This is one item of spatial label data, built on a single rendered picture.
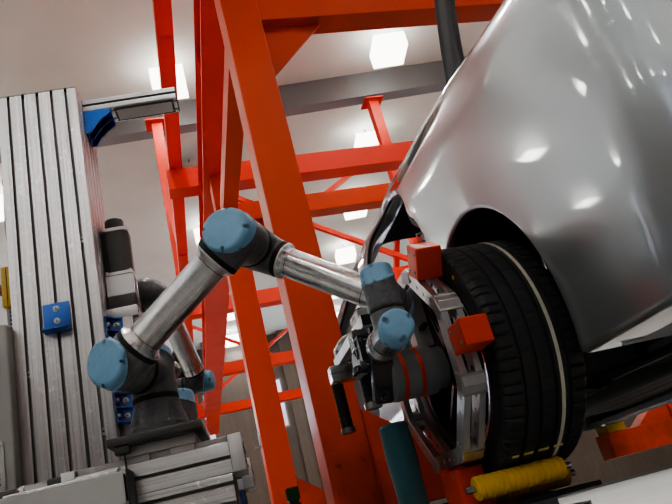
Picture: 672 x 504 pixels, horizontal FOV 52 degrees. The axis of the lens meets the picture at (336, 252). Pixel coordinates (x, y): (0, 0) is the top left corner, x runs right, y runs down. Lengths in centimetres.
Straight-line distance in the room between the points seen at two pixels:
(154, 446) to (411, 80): 906
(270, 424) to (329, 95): 657
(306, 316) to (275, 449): 194
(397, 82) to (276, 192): 781
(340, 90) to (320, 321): 789
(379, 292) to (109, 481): 72
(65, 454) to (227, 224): 78
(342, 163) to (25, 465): 423
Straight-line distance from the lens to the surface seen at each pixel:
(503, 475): 185
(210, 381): 259
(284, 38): 323
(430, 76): 1055
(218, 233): 163
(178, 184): 556
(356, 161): 581
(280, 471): 430
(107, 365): 171
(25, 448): 206
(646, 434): 515
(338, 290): 165
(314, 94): 1012
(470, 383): 173
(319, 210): 491
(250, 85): 295
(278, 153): 277
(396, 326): 143
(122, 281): 221
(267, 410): 435
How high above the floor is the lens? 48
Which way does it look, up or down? 22 degrees up
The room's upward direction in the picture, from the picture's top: 15 degrees counter-clockwise
